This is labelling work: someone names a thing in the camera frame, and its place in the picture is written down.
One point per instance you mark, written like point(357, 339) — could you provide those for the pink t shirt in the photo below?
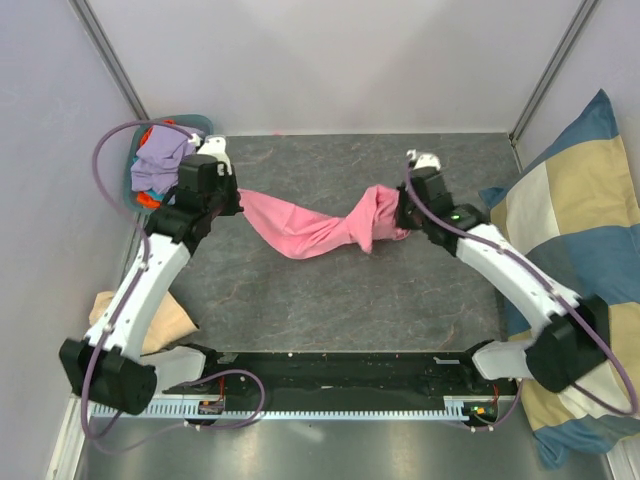
point(299, 233)

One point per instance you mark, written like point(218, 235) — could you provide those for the lilac t shirt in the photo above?
point(159, 157)

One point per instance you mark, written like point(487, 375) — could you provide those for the orange t shirt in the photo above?
point(155, 164)

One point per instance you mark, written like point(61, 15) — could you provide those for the left aluminium frame post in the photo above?
point(98, 36)

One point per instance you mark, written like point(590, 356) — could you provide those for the right aluminium frame post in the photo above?
point(563, 49)

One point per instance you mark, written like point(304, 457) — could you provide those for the light blue cable duct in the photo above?
point(177, 407)

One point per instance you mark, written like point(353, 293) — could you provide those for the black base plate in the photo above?
point(361, 381)

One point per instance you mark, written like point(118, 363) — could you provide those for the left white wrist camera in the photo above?
point(213, 151)

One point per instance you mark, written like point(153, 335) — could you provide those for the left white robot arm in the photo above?
point(108, 366)

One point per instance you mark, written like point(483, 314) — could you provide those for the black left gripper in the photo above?
point(230, 181)

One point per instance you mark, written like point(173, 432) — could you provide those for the beige cloth bag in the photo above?
point(169, 324)

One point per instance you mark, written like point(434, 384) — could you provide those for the teal plastic laundry basket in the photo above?
point(195, 121)

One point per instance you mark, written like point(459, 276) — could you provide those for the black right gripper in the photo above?
point(402, 221)

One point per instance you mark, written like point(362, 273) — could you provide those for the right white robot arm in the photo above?
point(569, 333)

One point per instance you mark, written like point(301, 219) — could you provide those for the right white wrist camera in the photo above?
point(419, 160)

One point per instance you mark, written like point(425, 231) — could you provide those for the blue cream checked pillow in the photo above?
point(573, 212)

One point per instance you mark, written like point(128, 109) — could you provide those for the aluminium frame post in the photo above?
point(98, 36)
point(563, 49)

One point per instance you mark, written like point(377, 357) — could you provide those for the teal t shirt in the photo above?
point(151, 182)

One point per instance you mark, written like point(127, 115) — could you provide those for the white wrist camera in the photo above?
point(419, 160)
point(213, 151)

